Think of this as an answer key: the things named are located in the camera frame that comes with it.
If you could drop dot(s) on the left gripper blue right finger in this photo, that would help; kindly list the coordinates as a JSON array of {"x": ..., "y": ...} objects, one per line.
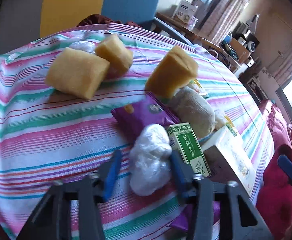
[{"x": 182, "y": 175}]

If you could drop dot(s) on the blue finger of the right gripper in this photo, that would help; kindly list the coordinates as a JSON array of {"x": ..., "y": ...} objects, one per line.
[{"x": 290, "y": 169}]

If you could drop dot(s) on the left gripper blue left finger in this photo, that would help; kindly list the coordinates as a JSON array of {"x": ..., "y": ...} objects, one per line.
[{"x": 107, "y": 176}]

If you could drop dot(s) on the small green white box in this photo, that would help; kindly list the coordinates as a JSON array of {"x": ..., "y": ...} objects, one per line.
[{"x": 182, "y": 138}]

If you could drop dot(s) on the white plastic ball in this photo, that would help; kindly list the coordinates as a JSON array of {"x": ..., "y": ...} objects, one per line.
[{"x": 149, "y": 160}]

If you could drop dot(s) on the purple snack packet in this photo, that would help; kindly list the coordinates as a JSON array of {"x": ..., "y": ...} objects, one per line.
[
  {"x": 134, "y": 117},
  {"x": 182, "y": 221}
]

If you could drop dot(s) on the large white tea box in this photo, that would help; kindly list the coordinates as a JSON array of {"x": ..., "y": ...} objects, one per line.
[{"x": 227, "y": 159}]

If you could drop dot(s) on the beige cloth roll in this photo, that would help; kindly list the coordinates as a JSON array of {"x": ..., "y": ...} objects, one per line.
[{"x": 191, "y": 107}]

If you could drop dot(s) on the large yellow sponge block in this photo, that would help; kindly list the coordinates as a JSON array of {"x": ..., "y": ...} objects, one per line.
[{"x": 77, "y": 73}]

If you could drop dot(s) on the green white candy bag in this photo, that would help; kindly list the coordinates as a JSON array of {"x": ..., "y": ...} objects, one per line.
[{"x": 221, "y": 120}]

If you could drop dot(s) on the red blanket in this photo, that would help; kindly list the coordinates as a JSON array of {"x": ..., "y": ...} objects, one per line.
[{"x": 274, "y": 200}]

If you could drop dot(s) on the striped bed cover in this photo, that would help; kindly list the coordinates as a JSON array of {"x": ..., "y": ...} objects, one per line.
[{"x": 46, "y": 135}]

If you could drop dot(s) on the dark red cloth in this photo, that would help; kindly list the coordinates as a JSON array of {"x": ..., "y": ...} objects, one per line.
[{"x": 100, "y": 19}]

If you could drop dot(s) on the wooden desk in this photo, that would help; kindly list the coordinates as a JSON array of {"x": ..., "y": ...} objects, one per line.
[{"x": 193, "y": 36}]

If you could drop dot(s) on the pink curtain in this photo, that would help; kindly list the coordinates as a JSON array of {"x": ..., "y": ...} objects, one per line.
[{"x": 221, "y": 19}]

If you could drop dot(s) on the white appliance carton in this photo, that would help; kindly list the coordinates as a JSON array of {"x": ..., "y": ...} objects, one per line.
[{"x": 184, "y": 12}]

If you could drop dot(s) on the grey yellow blue chair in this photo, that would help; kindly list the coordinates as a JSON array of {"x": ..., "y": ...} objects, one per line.
[{"x": 24, "y": 21}]

